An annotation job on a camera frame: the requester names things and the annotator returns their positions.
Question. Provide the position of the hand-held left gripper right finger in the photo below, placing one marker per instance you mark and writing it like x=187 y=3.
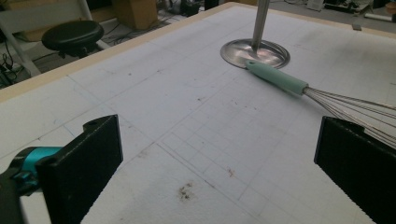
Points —
x=358 y=161

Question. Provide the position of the white frame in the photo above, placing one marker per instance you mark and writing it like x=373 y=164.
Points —
x=18 y=40

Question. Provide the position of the white tube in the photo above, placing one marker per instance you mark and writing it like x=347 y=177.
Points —
x=378 y=17

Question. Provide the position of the metal stand with round base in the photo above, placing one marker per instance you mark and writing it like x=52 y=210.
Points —
x=255 y=51

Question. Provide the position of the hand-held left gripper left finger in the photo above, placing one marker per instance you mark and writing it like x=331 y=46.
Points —
x=77 y=168

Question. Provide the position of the cardboard box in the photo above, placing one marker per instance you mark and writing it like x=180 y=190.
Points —
x=135 y=12

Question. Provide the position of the black round stool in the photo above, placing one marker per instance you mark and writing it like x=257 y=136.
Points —
x=73 y=35

